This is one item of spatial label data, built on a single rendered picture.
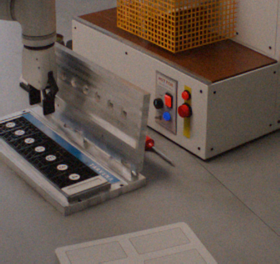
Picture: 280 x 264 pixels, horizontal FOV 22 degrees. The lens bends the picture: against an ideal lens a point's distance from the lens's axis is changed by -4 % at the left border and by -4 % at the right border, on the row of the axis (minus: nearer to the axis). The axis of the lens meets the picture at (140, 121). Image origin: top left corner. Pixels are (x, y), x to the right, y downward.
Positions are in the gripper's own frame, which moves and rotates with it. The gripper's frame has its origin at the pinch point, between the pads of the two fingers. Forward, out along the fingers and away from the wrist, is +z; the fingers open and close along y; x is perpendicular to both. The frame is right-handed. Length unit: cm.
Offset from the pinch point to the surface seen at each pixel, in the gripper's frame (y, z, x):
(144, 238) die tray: 50, 7, -7
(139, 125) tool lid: 33.2, -6.3, 4.2
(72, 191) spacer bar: 30.9, 5.2, -11.1
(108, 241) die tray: 47.0, 7.4, -13.5
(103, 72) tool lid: 19.5, -12.9, 5.0
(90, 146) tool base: 15.2, 6.3, 3.9
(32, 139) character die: 6.4, 5.0, -6.7
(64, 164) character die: 20.5, 5.1, -6.4
